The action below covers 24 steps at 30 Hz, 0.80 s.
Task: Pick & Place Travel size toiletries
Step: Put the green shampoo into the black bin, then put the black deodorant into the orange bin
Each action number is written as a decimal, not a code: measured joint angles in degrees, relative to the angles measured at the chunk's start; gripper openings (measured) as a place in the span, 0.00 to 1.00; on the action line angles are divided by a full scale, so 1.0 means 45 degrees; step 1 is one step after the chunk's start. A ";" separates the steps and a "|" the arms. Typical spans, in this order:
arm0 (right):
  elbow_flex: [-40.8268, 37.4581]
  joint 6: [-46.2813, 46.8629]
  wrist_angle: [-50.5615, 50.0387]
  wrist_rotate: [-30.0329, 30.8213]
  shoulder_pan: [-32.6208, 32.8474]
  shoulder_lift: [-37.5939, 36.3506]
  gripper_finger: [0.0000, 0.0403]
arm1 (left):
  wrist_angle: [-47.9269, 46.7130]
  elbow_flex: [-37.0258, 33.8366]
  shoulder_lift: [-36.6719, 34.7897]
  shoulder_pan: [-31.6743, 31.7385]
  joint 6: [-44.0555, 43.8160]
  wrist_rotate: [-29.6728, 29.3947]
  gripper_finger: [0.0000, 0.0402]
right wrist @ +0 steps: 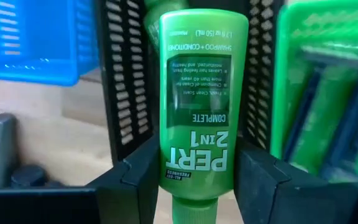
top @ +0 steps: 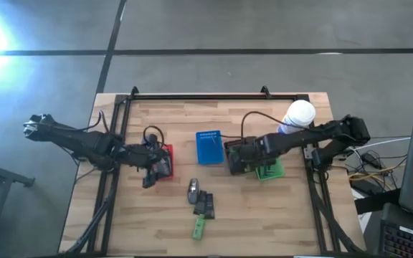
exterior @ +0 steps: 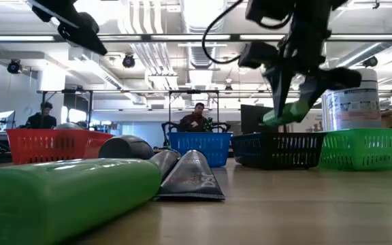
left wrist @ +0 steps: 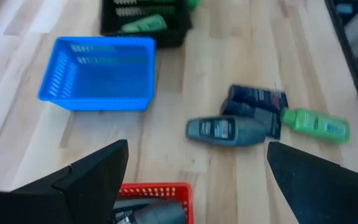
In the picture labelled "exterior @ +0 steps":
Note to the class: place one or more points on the red plastic basket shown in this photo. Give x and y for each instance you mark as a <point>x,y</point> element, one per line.
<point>46,146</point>

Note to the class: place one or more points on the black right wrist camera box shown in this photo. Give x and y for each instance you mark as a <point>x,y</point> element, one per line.
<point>257,54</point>

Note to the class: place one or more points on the black background screen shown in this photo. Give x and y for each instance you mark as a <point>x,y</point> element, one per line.
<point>254,119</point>

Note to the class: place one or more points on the black background table frame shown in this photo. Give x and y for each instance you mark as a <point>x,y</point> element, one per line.
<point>114,91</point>

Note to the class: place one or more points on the black toiletry tube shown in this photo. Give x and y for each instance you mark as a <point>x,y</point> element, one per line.
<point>192,177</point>
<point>165,160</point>

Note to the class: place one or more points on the white wipes canister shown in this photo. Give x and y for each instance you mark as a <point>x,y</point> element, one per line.
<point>352,109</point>

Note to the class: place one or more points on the grey toiletry tube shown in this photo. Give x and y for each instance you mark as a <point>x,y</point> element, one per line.
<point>124,148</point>

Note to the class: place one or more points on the green plastic basket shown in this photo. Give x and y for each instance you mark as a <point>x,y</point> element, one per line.
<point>366,148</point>

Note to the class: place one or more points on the black ceiling camera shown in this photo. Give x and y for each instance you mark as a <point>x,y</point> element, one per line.
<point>14,67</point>
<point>371,62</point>
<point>128,61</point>

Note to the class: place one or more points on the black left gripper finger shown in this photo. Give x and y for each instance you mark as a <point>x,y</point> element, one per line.
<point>83,32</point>

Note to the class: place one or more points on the blue plastic basket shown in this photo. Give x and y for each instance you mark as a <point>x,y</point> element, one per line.
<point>199,146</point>

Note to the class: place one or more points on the green toiletry tube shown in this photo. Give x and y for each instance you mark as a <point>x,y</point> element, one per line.
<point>291,114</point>
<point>63,197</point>

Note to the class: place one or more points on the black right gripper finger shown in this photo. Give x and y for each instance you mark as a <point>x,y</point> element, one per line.
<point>279,88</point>
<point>332,79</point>

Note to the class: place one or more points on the background computer monitor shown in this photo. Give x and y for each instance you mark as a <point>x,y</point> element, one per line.
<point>6,119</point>

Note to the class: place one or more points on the black plastic basket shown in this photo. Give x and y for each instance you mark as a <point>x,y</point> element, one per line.
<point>277,149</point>

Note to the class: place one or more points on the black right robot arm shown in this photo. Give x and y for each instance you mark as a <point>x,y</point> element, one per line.
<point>271,8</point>

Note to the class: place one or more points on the person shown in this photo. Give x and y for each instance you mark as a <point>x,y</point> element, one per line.
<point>196,122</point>
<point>41,119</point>

